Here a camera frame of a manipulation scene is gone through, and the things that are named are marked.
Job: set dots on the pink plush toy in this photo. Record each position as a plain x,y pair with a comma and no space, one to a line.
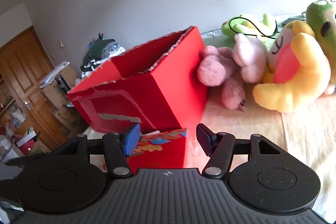
232,68

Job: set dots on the brown cardboard box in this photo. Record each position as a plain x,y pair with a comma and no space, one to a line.
51,89

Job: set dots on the black thermos bottle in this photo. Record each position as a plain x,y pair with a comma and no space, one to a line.
62,84

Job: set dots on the pile of folded clothes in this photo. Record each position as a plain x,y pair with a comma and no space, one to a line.
99,51

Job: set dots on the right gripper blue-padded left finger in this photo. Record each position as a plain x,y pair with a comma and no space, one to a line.
117,147

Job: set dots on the yellow duck plush toy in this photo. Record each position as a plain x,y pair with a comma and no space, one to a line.
298,70

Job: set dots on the green bed sheet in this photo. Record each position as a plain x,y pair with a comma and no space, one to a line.
216,38

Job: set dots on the wooden door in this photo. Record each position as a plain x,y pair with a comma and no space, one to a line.
24,63

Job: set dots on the large red cardboard box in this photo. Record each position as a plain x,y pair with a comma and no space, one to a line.
154,84

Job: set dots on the wooden shelf with clutter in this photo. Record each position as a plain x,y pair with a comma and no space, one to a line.
18,134

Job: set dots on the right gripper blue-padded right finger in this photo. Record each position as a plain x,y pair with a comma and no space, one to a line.
219,148

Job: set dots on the green frog plush toy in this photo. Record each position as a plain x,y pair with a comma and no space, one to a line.
249,25

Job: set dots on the red patterned gift box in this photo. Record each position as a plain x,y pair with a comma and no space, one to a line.
164,150

